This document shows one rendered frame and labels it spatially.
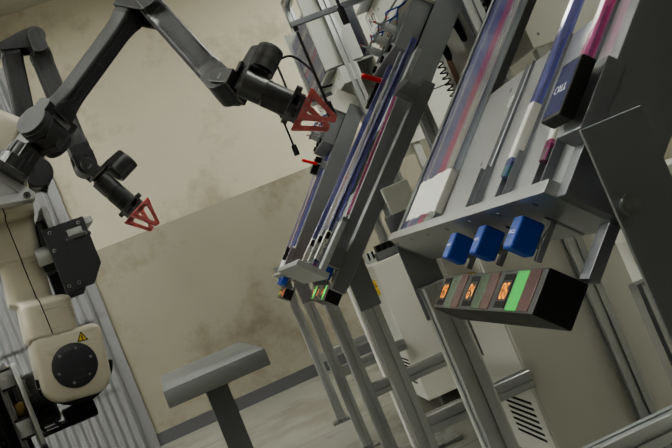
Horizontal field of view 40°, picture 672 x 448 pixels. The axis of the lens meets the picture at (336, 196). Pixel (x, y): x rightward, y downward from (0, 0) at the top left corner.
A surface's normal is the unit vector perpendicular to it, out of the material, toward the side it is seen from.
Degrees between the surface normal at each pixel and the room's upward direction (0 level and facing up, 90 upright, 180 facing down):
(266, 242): 90
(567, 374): 90
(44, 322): 90
